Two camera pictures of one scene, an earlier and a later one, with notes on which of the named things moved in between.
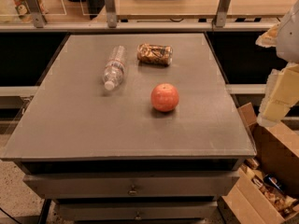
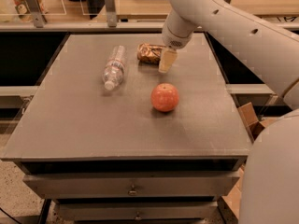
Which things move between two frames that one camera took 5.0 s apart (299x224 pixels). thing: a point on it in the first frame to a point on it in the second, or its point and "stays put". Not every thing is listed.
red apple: x=164 y=97 stays put
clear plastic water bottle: x=114 y=71 stays put
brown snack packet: x=158 y=54 stays put
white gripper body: x=290 y=37 to x=174 y=39
